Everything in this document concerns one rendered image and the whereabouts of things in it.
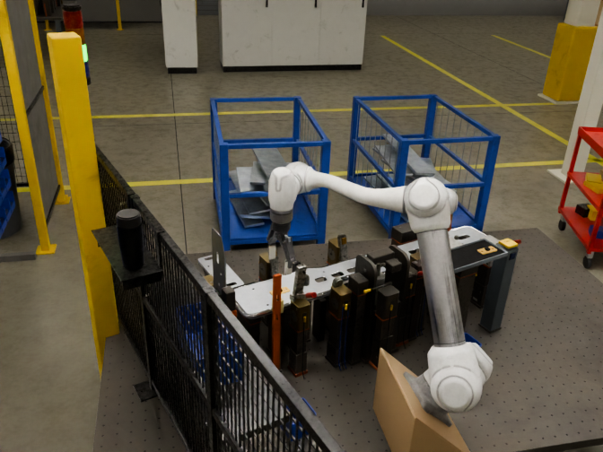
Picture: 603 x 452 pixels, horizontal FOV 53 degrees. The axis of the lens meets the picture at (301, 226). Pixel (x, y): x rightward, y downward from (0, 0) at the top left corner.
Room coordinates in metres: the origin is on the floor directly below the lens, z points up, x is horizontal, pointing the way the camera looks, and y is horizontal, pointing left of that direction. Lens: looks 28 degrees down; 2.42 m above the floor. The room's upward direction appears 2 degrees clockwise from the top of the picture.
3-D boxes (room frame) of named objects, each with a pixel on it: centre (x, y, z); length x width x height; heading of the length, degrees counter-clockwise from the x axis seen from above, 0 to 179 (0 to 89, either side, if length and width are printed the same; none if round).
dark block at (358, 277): (2.05, -0.24, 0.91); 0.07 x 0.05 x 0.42; 32
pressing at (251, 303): (2.37, -0.33, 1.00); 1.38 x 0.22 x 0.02; 122
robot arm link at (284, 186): (2.12, 0.08, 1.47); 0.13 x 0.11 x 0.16; 164
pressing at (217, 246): (1.98, 0.31, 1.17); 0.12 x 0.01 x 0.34; 32
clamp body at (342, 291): (2.03, -0.18, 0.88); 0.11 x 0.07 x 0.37; 32
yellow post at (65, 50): (2.19, 0.87, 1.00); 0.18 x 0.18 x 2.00; 32
